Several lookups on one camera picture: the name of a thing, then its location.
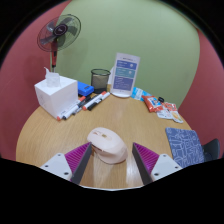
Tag white marker with black cap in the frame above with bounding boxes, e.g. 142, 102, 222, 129
62, 96, 92, 121

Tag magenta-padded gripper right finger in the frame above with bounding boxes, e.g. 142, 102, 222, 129
132, 142, 184, 186

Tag red standing fan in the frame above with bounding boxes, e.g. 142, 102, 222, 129
36, 13, 82, 73

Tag white tissue box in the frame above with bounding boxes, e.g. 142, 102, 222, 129
34, 67, 79, 120

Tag blue whiteboard eraser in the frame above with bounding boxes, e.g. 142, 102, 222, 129
77, 81, 95, 98

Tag blue snack packet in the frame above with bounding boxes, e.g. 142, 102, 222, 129
130, 87, 152, 102

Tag white snack packet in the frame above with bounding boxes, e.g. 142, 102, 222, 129
156, 108, 174, 120

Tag blue patterned mouse pad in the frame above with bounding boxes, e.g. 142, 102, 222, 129
165, 127, 206, 169

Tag black mesh pen cup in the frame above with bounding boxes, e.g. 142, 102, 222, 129
90, 68, 111, 95

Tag beige computer mouse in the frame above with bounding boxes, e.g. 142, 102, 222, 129
86, 126, 129, 165

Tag orange snack packet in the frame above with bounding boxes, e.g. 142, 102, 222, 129
141, 95, 164, 113

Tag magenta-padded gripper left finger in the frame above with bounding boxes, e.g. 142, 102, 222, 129
39, 141, 93, 185

